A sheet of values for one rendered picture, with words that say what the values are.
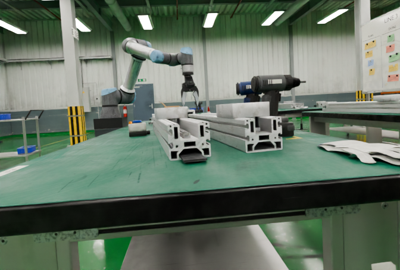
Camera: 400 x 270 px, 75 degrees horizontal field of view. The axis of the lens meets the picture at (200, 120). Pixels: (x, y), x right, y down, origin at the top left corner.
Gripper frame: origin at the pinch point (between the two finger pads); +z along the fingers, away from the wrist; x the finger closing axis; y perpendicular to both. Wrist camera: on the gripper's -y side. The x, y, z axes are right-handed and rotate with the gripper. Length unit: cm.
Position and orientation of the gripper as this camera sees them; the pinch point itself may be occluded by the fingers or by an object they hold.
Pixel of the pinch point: (190, 104)
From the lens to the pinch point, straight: 162.4
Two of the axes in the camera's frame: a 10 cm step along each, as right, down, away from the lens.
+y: -2.2, -0.3, 9.8
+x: -9.7, 0.7, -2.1
